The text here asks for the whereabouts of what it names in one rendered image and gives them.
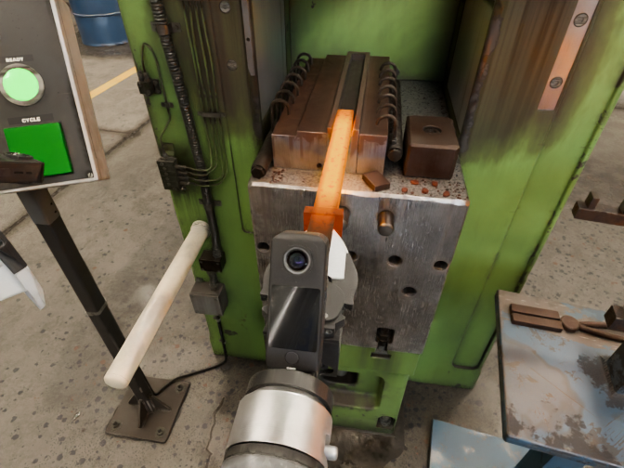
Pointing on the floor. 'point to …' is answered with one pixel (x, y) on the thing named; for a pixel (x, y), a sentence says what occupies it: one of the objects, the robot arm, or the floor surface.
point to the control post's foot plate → (121, 426)
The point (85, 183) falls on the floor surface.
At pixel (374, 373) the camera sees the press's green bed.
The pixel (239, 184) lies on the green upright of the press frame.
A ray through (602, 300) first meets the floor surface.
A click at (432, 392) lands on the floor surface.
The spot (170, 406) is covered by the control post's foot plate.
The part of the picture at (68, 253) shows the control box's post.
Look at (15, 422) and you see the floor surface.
